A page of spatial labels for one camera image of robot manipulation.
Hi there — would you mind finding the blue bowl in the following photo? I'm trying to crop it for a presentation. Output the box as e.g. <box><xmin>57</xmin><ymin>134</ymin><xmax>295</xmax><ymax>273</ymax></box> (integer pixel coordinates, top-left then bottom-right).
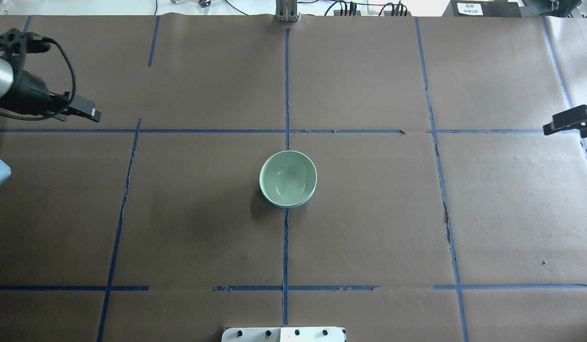
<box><xmin>260</xmin><ymin>184</ymin><xmax>317</xmax><ymax>209</ymax></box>

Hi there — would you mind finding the aluminium frame post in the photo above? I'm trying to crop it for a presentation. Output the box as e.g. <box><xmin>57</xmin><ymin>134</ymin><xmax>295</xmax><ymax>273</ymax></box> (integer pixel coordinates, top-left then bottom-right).
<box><xmin>275</xmin><ymin>0</ymin><xmax>299</xmax><ymax>22</ymax></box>

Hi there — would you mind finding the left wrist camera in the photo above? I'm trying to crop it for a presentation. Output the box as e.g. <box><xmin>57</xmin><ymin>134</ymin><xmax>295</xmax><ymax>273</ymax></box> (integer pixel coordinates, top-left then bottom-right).
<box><xmin>0</xmin><ymin>28</ymin><xmax>51</xmax><ymax>63</ymax></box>

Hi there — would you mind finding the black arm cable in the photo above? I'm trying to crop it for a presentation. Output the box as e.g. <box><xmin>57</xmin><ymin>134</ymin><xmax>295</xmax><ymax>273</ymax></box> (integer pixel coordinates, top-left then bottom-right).
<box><xmin>0</xmin><ymin>36</ymin><xmax>78</xmax><ymax>121</ymax></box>

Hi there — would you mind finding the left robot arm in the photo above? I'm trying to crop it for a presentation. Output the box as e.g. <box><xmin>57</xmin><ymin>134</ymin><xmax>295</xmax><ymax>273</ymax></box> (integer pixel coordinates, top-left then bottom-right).
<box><xmin>0</xmin><ymin>58</ymin><xmax>102</xmax><ymax>123</ymax></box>

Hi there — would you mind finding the black power box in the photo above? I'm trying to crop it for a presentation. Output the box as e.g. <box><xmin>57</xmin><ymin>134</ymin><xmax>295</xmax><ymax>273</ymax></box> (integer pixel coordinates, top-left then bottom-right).
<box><xmin>442</xmin><ymin>0</ymin><xmax>522</xmax><ymax>18</ymax></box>

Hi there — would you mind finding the green bowl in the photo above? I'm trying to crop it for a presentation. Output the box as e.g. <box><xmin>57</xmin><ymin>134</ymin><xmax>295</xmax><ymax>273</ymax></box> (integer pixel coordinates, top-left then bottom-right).
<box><xmin>259</xmin><ymin>150</ymin><xmax>318</xmax><ymax>188</ymax></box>

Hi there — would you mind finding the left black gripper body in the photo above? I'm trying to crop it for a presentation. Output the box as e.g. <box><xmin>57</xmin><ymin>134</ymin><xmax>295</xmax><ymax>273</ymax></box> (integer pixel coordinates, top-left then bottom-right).
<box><xmin>0</xmin><ymin>70</ymin><xmax>71</xmax><ymax>117</ymax></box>

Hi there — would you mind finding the white mounting pillar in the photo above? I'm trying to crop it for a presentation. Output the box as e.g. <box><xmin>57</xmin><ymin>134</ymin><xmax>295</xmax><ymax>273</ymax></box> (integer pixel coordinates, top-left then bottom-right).
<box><xmin>221</xmin><ymin>326</ymin><xmax>347</xmax><ymax>342</ymax></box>

